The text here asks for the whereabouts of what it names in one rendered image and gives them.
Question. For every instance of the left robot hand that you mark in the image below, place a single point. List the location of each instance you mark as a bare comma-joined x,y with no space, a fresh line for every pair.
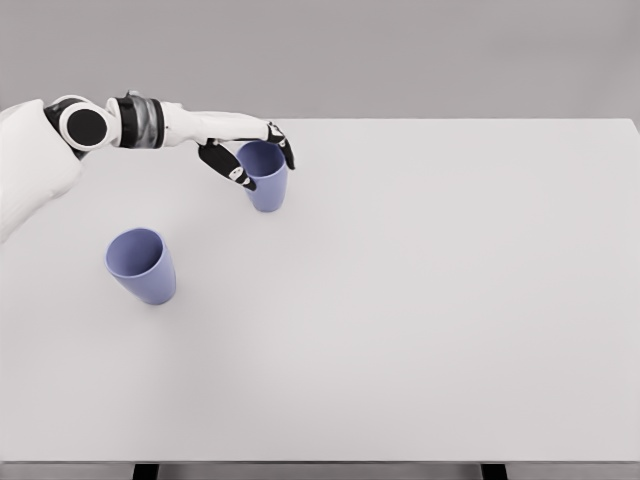
225,125

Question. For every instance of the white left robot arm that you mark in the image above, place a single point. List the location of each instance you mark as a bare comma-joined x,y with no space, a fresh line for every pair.
85,125

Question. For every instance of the blue plastic cup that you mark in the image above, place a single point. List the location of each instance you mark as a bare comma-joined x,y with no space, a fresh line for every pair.
145,270
267,187

